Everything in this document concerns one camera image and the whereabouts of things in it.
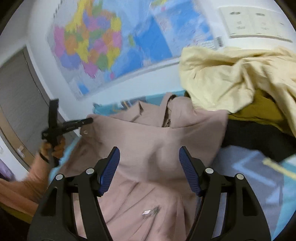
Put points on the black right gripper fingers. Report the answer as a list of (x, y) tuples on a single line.
[(75, 124)]

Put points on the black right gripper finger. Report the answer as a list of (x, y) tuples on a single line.
[(244, 218), (55, 219)]

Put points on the pink beige jacket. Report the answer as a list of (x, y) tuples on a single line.
[(149, 197)]

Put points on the person's pink sleeved forearm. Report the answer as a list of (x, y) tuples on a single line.
[(23, 196)]

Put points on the person's left hand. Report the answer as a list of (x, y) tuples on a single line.
[(57, 151)]

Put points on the grey wardrobe door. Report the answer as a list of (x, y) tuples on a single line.
[(24, 107)]

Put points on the teal grey patterned bedsheet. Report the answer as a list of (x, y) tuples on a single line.
[(239, 154)]

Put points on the mustard yellow garment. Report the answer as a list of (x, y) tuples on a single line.
[(263, 110)]

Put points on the pale yellow garment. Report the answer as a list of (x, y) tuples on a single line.
[(228, 79)]

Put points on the colourful wall map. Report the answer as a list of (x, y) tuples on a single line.
[(96, 42)]

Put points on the white wall socket panel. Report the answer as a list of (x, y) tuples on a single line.
[(247, 21)]

